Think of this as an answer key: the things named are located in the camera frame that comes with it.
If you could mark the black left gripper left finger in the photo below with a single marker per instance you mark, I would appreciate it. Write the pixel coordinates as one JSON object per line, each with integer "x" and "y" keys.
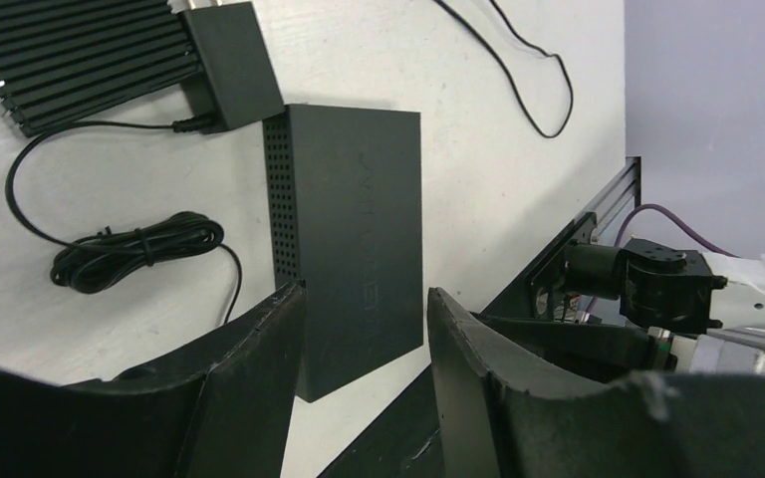
{"x": 219, "y": 406}

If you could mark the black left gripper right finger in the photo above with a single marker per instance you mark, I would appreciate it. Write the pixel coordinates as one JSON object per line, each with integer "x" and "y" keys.
{"x": 504, "y": 412}

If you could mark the large black network switch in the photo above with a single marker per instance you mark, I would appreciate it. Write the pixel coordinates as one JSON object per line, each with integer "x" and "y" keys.
{"x": 345, "y": 209}

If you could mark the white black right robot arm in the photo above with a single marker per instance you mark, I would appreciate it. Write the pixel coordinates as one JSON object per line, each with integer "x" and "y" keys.
{"x": 710, "y": 306}

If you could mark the black mounting base plate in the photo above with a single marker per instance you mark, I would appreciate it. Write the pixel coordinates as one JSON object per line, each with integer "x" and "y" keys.
{"x": 404, "y": 440}

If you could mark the small black wall adapter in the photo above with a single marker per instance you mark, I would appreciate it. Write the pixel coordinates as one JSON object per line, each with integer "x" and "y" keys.
{"x": 236, "y": 84}

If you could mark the small black labelled switch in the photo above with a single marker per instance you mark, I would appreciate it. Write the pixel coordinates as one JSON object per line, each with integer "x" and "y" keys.
{"x": 63, "y": 61}

